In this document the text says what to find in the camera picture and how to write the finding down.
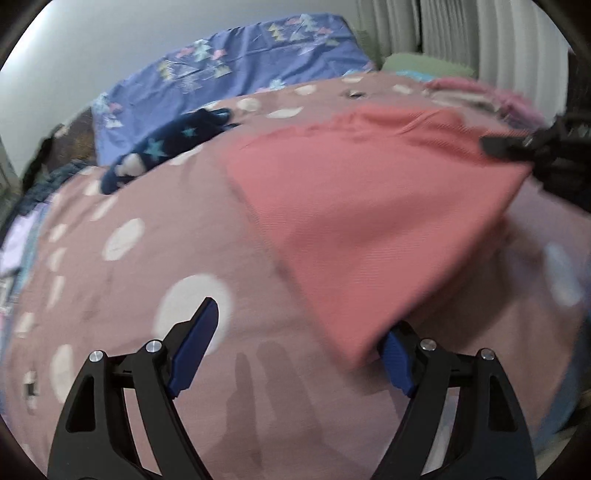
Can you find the grey blue fleece blanket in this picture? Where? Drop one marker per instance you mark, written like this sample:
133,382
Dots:
51,184

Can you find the white pleated curtain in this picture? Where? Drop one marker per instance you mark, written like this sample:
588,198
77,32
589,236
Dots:
461,27

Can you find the blue tree print pillow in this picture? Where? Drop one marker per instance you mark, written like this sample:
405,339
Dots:
240,60

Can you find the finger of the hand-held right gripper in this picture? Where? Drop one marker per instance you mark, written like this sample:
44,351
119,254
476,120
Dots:
505,146

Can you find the pink folded clothes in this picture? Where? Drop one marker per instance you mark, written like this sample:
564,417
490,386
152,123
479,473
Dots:
489,97

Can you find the navy star print blanket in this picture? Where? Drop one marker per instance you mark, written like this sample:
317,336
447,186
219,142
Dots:
184,134

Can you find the lavender cloth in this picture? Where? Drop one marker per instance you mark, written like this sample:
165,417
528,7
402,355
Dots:
18,240

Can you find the coral pink knit shirt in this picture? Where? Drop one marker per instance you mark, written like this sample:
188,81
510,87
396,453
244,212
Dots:
369,207

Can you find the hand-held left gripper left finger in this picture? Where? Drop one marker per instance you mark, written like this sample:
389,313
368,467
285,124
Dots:
196,346

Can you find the dark tree print headboard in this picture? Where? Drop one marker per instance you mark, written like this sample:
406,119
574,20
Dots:
76,143

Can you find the pink white dotted bedspread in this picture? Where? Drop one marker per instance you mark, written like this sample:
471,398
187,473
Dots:
138,277

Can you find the black hanging cloth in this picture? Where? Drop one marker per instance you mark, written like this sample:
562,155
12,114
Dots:
37,161

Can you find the green pillow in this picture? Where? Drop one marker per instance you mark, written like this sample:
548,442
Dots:
425,64

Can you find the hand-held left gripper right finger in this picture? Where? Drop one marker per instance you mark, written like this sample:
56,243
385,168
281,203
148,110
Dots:
396,364

